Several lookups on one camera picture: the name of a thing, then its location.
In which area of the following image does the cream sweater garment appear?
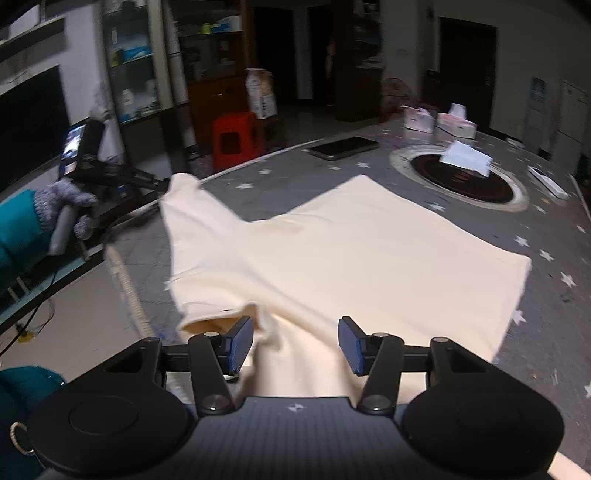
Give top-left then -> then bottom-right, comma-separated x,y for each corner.
159,174 -> 531,399

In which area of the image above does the teal jacket left forearm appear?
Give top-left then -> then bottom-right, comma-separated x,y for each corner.
0,190 -> 50,292

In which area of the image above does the grey knit gloved left hand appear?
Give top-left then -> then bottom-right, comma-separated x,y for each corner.
33,178 -> 98,240

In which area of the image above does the black television screen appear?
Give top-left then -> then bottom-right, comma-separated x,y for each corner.
0,66 -> 70,190

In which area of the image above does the red plastic stool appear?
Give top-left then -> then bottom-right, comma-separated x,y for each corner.
212,112 -> 266,172

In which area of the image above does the white patterned paper bag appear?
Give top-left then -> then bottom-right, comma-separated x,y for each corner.
245,68 -> 277,120

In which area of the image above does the black smartphone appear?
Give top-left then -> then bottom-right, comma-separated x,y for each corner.
307,136 -> 380,161

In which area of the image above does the round black induction cooktop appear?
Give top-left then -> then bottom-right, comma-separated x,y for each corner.
389,145 -> 530,213

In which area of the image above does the white tissue sheet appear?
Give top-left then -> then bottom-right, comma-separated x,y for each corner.
440,141 -> 492,178

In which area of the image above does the pink tissue box rear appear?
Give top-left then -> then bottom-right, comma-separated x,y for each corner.
436,103 -> 477,140

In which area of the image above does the floor fan with cover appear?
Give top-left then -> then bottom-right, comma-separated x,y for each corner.
381,77 -> 417,122

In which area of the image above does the water dispenser with bottle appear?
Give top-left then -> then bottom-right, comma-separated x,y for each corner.
523,77 -> 547,154

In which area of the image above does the white refrigerator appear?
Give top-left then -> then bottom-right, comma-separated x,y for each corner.
551,80 -> 590,174

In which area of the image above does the dark entrance door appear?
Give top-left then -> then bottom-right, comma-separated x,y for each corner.
439,17 -> 498,131

